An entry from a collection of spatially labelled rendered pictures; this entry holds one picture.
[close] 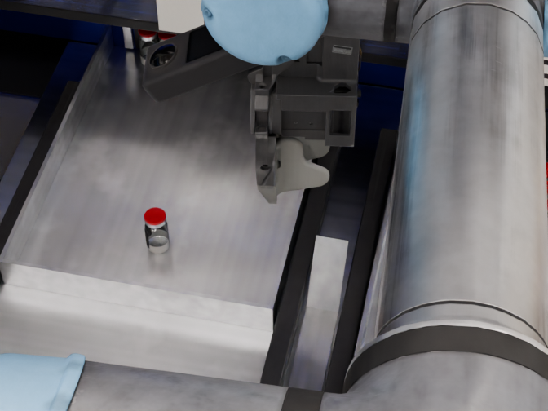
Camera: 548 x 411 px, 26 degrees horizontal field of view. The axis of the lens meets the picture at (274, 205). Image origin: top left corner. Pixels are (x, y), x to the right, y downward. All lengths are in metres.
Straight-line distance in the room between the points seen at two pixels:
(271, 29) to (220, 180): 0.52
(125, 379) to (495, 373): 0.14
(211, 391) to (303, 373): 0.63
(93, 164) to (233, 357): 0.28
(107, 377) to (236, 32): 0.32
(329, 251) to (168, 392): 0.67
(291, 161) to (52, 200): 0.33
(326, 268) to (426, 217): 0.57
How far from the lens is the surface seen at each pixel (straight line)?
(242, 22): 0.70
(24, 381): 0.44
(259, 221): 1.17
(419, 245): 0.52
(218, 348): 1.08
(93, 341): 1.10
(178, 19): 1.19
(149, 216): 1.12
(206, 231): 1.16
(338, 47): 0.89
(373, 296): 1.11
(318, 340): 1.09
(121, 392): 0.43
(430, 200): 0.54
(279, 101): 0.90
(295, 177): 0.97
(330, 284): 1.10
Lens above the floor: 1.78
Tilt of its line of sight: 50 degrees down
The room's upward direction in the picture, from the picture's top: straight up
